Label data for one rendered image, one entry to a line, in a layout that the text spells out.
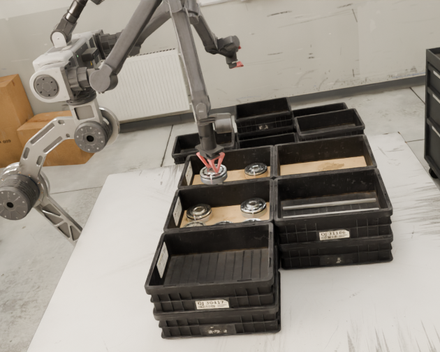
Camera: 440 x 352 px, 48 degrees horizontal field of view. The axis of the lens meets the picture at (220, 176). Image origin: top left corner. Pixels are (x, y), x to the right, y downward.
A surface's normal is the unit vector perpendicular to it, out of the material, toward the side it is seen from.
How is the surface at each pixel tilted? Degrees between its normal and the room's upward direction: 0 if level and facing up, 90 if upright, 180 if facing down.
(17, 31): 90
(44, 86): 90
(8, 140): 89
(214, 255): 0
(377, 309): 0
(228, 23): 90
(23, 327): 0
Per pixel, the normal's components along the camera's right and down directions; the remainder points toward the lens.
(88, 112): -0.03, 0.49
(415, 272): -0.18, -0.86
